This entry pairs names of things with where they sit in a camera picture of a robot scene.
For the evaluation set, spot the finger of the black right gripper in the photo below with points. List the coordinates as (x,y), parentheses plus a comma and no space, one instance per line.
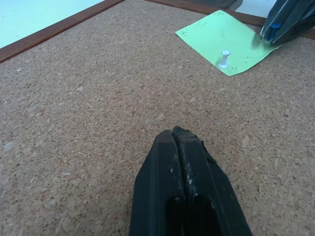
(300,22)
(278,12)

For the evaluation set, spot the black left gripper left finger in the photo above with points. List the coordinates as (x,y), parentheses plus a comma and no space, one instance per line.
(157,186)

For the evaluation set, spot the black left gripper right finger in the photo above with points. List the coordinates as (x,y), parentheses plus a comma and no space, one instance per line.
(209,191)

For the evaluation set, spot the blue pushpin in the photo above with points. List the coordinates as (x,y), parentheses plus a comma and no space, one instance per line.
(274,28)

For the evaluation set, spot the green paper note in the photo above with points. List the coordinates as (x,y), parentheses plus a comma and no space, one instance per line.
(221,34)

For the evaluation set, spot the white pushpin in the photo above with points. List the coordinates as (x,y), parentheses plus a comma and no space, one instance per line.
(224,60)

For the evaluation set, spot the cork board with wooden frame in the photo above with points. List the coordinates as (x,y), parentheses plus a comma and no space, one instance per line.
(98,98)

